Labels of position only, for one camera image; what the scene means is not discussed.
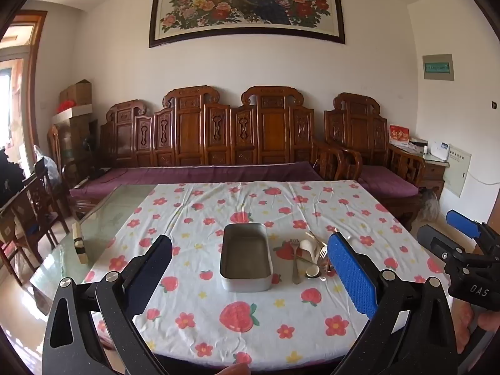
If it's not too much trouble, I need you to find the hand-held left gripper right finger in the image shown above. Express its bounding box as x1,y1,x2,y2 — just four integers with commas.
327,232,462,375

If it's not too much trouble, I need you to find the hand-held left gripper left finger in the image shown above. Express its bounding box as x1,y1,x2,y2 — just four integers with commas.
41,234,173,375

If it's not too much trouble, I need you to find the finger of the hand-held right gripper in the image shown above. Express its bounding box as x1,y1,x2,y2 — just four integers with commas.
446,210,500,258
417,224,475,272

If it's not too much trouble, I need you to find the rectangular metal tray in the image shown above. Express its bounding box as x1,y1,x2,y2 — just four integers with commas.
220,223,273,293

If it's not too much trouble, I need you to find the person's right hand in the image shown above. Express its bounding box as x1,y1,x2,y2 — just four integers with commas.
455,304,500,355

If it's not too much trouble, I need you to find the person's left hand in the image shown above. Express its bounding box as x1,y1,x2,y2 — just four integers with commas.
213,362,251,375

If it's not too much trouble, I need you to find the grey fluffy bundle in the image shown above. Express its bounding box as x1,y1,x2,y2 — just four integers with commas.
418,189,441,221

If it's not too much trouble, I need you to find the white plastic spoon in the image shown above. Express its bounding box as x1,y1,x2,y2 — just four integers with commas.
300,239,319,262

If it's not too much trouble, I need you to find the wooden side table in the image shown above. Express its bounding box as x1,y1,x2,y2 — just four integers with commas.
391,146,446,200

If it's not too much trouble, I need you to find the strawberry flower print tablecloth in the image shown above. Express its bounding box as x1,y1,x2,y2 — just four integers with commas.
84,180,454,372

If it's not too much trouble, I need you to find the white desk device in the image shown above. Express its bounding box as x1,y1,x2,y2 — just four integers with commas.
430,141,451,161

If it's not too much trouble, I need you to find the purple armchair cushion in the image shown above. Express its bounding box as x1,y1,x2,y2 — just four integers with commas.
357,165,419,198

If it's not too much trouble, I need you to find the cream box with black band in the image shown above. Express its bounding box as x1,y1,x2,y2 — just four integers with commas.
71,222,90,264

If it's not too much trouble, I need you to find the purple bench cushion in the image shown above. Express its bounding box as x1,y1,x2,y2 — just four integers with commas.
69,161,324,200

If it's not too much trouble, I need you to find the red gift box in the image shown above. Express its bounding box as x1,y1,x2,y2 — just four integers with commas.
388,124,409,143

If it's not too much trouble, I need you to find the dark wooden chair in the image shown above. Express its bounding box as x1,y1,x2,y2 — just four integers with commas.
0,164,71,286

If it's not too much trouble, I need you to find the carved wooden sofa bench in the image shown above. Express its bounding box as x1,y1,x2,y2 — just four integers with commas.
68,85,325,219

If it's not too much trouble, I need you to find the carved wooden armchair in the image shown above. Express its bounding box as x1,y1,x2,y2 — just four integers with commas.
323,92,426,231

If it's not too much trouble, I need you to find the clear plastic bag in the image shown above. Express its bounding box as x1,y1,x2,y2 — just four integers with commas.
33,145,61,184

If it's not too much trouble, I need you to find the white-lidded cardboard box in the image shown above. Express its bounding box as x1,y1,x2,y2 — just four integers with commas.
51,105,98,128

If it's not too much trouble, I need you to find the black bag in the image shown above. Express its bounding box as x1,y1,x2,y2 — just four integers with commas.
0,147,25,208

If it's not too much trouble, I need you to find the brown cardboard box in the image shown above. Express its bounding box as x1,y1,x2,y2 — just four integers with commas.
59,80,93,106

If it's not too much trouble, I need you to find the framed peacock painting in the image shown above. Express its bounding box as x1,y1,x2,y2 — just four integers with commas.
148,0,347,48

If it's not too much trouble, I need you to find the white wall panel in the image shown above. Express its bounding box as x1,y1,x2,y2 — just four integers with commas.
443,149,472,198

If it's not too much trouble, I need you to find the green wall electrical box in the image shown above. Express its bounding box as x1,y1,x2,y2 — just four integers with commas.
422,54,456,82

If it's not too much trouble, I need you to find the wooden door frame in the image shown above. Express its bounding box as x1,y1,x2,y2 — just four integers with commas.
0,10,48,188

